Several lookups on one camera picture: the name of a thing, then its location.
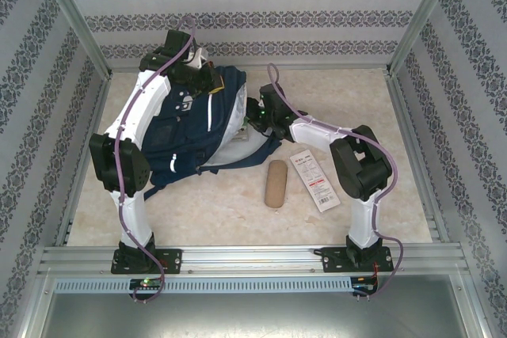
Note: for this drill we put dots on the beige fabric case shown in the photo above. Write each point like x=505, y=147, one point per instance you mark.
x=276, y=183

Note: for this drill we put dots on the aluminium frame side rail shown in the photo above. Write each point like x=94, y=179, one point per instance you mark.
x=428, y=195
x=71, y=203

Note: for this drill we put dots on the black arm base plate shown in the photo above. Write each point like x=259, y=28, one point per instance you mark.
x=172, y=260
x=332, y=260

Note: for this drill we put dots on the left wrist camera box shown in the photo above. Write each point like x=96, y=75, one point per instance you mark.
x=198, y=59

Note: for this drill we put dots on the wide aluminium mounting rail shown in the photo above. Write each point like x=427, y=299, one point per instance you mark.
x=245, y=259

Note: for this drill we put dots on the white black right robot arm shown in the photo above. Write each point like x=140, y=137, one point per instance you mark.
x=317, y=134

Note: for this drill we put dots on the white red supply packet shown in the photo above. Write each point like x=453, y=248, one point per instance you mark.
x=315, y=179

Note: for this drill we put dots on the short aluminium frame post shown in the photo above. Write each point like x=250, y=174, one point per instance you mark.
x=33, y=310
x=473, y=310

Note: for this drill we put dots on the navy blue backpack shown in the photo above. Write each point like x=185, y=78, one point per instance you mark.
x=186, y=136

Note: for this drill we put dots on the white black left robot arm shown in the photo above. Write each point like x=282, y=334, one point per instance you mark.
x=146, y=104

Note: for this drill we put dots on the small controller board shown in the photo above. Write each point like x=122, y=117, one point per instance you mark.
x=364, y=282
x=146, y=283

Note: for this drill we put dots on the sheet metal panel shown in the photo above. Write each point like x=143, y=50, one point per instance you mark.
x=253, y=318

